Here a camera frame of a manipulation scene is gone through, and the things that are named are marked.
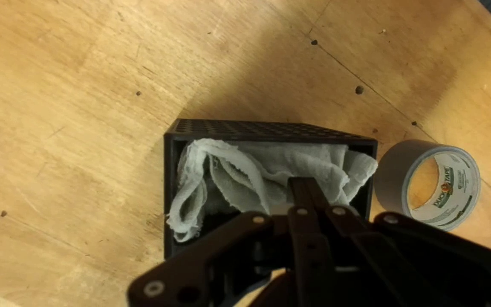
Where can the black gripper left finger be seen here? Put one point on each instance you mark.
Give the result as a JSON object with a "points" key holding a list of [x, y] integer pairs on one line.
{"points": [[229, 262]]}

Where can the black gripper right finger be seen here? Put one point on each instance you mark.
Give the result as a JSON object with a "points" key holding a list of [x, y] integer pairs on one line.
{"points": [[399, 262]]}

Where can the white cloth towel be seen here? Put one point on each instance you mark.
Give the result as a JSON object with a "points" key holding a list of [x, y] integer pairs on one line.
{"points": [[268, 165]]}

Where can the black perforated box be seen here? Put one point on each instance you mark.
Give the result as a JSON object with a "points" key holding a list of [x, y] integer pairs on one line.
{"points": [[246, 131]]}

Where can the grey duct tape roll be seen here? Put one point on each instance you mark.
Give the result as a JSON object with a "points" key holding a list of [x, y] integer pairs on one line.
{"points": [[391, 182]]}

